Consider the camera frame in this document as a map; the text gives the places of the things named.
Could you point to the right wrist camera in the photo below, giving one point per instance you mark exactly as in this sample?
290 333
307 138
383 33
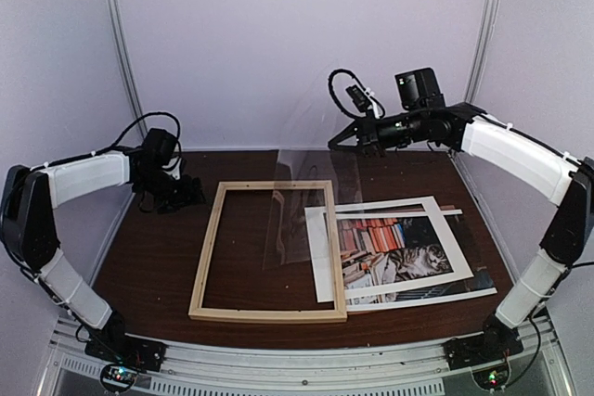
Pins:
365 102

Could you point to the cat photo print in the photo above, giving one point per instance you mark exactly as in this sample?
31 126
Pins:
403 250

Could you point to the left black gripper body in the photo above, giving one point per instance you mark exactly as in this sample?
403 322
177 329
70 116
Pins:
167 193

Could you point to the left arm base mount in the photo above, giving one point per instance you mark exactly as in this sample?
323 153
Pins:
141 354

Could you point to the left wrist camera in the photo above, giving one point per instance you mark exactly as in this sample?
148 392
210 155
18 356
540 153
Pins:
175 168

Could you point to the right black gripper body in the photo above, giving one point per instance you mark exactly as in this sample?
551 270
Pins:
376 140

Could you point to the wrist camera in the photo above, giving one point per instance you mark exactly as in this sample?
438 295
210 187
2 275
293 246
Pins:
175 168
365 102

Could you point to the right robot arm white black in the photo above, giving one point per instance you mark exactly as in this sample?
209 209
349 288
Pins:
563 180

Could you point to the right aluminium corner post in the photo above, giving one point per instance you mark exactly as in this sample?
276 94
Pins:
485 34

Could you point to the aluminium corner post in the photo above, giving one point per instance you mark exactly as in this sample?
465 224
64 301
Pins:
123 58
485 34

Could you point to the left aluminium corner post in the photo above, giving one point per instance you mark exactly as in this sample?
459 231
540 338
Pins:
123 58

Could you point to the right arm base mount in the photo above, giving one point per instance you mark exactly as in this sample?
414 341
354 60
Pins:
475 350

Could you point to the light wooden picture frame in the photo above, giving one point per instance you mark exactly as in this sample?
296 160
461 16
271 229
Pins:
274 250

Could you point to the aluminium front rail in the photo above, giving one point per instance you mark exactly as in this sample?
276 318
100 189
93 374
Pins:
419 368

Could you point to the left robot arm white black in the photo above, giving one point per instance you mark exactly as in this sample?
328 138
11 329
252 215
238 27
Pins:
31 195

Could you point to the clear acrylic sheet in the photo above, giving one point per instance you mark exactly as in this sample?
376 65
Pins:
303 154

